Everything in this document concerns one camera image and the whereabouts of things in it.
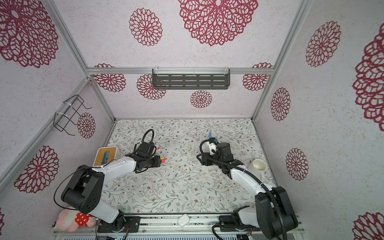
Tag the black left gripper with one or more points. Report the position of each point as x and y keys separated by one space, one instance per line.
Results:
x=157 y=161

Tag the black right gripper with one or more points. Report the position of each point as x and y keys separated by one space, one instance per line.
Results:
x=207 y=163

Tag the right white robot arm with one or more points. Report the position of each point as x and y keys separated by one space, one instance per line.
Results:
x=272 y=212

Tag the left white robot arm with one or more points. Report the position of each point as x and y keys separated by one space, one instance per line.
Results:
x=84 y=190

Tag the cream ceramic mug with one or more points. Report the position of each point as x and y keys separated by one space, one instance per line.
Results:
x=258 y=168

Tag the white wooden-top tissue box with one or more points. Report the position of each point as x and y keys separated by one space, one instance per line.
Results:
x=114 y=154

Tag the pink plush toy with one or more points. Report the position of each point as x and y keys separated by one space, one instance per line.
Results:
x=71 y=220

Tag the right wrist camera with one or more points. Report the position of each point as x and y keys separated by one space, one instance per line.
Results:
x=221 y=152

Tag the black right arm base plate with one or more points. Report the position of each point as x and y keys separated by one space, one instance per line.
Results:
x=230 y=224

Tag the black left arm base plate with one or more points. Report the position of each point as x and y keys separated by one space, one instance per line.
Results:
x=128 y=224

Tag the white pad on rail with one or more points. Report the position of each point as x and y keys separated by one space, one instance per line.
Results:
x=183 y=220

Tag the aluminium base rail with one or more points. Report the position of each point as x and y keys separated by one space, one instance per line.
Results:
x=165 y=226

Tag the dark metal wall shelf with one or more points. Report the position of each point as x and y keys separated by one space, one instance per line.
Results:
x=191 y=79

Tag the black wire wall rack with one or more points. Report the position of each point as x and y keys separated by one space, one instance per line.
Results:
x=74 y=107

